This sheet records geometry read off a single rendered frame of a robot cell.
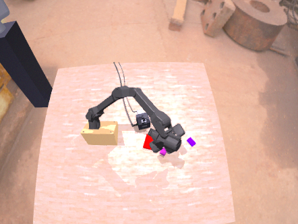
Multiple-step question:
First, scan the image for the red rectangular block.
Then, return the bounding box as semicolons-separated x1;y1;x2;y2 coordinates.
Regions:
143;134;153;150

